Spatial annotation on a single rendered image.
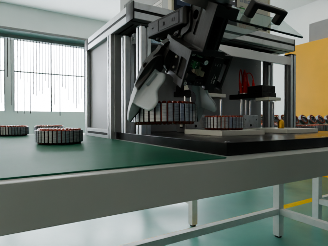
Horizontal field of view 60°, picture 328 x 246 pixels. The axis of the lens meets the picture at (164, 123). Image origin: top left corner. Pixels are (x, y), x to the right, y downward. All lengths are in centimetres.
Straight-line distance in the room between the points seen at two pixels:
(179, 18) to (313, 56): 437
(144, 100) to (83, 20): 723
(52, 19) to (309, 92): 562
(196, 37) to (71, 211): 26
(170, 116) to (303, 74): 441
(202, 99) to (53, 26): 699
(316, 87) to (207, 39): 432
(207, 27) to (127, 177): 21
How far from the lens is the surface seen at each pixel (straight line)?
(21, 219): 32
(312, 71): 473
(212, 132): 70
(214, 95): 79
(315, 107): 466
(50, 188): 32
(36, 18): 739
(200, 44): 39
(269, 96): 99
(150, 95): 42
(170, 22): 45
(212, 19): 38
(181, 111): 44
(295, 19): 739
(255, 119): 105
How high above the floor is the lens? 81
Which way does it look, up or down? 1 degrees down
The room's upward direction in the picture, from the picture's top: straight up
